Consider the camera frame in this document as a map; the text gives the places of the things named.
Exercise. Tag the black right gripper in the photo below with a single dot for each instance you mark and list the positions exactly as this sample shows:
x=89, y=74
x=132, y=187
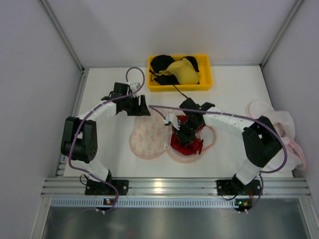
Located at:
x=186, y=132

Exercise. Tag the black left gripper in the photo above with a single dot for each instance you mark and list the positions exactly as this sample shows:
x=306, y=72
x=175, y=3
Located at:
x=139, y=107

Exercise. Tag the red lace bra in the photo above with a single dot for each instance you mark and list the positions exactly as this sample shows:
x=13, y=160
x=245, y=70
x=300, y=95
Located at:
x=192, y=149

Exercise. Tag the peach tulip print laundry bag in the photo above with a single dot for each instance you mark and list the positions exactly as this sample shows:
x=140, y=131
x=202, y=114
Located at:
x=150, y=139

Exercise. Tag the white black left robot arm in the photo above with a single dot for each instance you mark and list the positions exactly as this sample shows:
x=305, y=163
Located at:
x=80, y=134

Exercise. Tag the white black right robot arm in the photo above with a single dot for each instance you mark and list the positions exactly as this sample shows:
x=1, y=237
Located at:
x=261, y=142

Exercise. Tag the black bra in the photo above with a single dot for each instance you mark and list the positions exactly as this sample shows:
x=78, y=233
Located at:
x=159, y=63

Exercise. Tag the yellow bra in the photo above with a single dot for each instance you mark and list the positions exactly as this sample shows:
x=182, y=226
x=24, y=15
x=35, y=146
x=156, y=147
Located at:
x=185, y=70

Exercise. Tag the yellow plastic bin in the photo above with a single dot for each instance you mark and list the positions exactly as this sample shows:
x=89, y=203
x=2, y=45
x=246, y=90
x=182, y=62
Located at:
x=206, y=79

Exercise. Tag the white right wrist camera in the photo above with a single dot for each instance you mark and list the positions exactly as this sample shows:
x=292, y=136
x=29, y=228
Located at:
x=171, y=119

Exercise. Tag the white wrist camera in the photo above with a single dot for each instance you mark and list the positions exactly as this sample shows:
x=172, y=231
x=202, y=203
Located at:
x=133, y=87
x=171, y=119

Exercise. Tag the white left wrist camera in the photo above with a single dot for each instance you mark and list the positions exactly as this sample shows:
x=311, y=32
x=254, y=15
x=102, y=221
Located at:
x=133, y=87

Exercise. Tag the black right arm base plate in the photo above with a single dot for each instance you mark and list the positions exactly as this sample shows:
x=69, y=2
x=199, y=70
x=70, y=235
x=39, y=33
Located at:
x=233, y=187

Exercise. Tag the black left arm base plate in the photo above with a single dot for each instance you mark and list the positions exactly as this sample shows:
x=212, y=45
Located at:
x=94, y=188

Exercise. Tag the white slotted cable duct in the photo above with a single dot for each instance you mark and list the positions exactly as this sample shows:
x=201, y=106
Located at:
x=144, y=203

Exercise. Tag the aluminium front rail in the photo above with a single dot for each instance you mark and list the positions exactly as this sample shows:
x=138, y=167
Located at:
x=178, y=187

